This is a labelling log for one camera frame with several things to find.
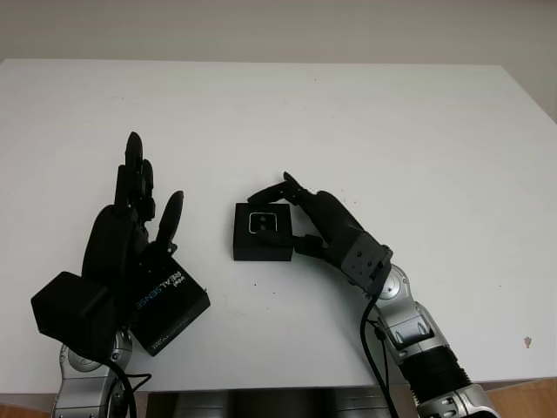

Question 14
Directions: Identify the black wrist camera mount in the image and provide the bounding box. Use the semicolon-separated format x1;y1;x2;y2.
30;270;119;363
342;232;393;302

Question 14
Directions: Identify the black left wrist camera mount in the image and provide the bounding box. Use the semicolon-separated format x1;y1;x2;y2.
30;270;119;363

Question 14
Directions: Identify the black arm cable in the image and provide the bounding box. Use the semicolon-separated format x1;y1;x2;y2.
104;361;153;418
359;295;402;418

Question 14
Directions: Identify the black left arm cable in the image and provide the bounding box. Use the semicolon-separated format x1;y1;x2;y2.
104;361;153;418

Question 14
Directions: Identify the black RealSense box lid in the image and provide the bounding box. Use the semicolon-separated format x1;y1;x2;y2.
127;255;212;358

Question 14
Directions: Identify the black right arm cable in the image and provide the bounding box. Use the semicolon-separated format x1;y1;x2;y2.
359;295;402;418

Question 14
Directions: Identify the dark grey robot torso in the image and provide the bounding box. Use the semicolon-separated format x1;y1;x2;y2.
146;390;393;418

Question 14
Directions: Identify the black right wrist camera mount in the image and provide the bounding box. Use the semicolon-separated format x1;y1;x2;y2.
342;232;393;302

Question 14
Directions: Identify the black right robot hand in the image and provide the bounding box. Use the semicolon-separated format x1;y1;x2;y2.
245;172;365;273

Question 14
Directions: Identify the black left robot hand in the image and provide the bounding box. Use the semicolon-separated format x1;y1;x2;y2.
81;131;187;326

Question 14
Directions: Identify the small silver depth camera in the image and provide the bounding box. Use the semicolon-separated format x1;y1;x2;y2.
247;210;279;236

